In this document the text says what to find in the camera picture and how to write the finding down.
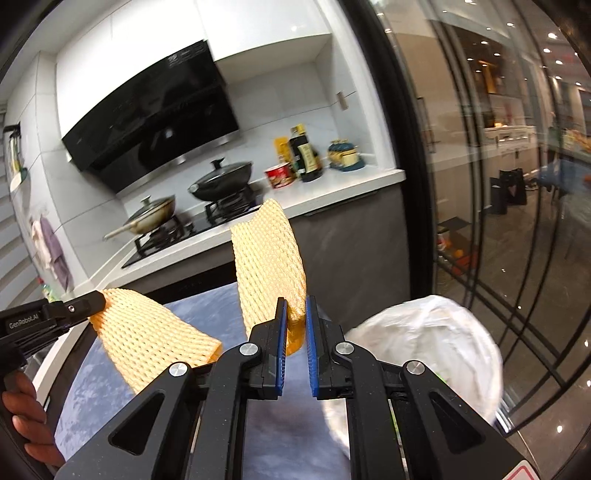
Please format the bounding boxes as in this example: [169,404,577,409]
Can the left hand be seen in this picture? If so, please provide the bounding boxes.
[2,370,65,469]

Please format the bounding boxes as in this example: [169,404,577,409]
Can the green dish soap bottle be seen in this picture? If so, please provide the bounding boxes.
[41,283,59,303]

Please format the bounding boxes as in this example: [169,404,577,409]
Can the purple hanging towel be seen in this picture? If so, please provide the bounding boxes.
[39,216,72,291]

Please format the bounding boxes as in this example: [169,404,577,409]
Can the blue-grey table cloth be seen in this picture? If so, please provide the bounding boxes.
[57,312,351,479]

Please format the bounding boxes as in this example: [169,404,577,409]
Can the white hanging towel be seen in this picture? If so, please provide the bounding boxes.
[31,220,52,270]

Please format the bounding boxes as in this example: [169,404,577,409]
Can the beige wok with lid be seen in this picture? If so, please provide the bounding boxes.
[103,195,176,240]

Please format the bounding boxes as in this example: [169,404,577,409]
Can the black gas stove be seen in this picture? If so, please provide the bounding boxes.
[122,184,264,268]

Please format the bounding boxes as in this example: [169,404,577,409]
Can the bin with white liner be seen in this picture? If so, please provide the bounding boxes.
[322,294,505,453]

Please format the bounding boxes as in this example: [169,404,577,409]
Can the red instant noodle cup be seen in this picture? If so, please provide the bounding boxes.
[264,162,297,189]

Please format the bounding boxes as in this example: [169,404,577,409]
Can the black wok with lid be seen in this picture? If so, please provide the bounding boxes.
[187,158,252,202]

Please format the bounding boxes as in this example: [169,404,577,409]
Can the dark soy sauce bottle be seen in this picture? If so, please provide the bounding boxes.
[288,124,322,183]

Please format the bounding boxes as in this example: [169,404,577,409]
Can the yellow packet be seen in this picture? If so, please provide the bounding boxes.
[273,137,293,165]

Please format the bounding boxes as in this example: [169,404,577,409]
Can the teal yellow ceramic pot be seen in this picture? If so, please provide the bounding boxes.
[328,139,366,172]

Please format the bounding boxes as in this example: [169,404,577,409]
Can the black range hood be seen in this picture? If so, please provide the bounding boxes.
[62,40,239,193]

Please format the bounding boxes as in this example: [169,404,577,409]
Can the wall shelf rack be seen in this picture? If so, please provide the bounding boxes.
[3,123,28,193]

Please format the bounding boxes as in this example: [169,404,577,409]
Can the wall socket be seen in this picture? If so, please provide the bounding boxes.
[337,91,349,111]

